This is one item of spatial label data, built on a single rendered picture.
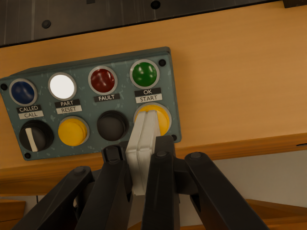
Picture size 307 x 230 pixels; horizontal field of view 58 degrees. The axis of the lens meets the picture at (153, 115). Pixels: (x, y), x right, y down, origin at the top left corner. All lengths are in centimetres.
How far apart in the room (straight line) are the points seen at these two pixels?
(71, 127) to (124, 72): 6
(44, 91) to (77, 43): 9
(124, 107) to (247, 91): 12
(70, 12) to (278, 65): 23
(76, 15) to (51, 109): 13
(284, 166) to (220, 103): 96
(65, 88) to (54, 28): 12
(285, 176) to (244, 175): 15
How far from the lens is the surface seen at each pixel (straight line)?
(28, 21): 36
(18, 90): 26
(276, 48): 30
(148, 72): 22
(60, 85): 24
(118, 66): 23
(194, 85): 27
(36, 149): 26
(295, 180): 122
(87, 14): 34
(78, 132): 24
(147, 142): 16
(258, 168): 119
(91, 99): 24
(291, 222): 38
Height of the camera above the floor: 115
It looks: 73 degrees down
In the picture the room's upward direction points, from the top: 28 degrees counter-clockwise
